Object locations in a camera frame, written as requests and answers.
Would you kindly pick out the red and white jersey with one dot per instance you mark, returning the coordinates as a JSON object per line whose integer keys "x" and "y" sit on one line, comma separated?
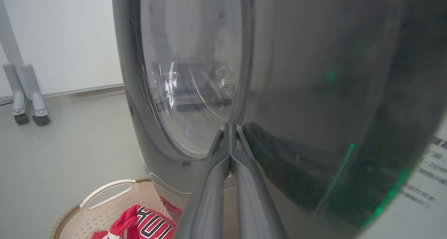
{"x": 125, "y": 225}

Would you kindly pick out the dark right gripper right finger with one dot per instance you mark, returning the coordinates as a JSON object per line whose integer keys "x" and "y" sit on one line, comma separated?
{"x": 256, "y": 204}

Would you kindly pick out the cream perforated laundry basket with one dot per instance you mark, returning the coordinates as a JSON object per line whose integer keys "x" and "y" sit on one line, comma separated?
{"x": 104, "y": 214}

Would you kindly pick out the white front-load washing machine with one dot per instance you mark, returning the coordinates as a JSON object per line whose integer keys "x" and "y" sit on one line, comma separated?
{"x": 419, "y": 228}

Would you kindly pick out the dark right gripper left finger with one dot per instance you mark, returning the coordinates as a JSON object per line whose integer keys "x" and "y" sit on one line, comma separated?
{"x": 206, "y": 197}

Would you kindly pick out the black round glass washer door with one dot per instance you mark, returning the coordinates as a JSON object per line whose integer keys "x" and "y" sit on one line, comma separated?
{"x": 314, "y": 57}

